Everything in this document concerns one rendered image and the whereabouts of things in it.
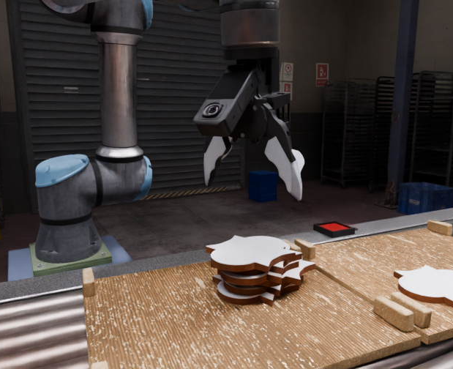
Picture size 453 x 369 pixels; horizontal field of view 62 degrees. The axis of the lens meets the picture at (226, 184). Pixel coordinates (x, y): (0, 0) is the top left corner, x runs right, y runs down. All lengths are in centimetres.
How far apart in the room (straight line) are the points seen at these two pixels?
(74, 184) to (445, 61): 597
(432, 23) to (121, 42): 602
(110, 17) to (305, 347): 74
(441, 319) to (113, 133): 75
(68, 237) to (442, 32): 612
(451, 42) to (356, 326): 602
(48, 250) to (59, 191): 15
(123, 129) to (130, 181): 13
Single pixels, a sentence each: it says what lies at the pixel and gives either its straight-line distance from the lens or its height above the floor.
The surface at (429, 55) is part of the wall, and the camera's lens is 660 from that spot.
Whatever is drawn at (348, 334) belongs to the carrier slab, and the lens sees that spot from 56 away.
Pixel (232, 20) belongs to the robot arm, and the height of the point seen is 134.
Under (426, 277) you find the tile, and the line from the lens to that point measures 75.
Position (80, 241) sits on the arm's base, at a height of 93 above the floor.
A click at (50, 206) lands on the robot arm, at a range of 94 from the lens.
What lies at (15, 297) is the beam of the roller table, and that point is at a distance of 76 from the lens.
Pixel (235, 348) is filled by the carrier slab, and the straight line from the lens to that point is 51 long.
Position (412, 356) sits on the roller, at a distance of 59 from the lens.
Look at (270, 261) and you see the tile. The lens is 58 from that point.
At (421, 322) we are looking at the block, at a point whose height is 95.
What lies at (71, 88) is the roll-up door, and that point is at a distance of 519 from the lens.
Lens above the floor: 122
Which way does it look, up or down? 11 degrees down
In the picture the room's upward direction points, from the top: straight up
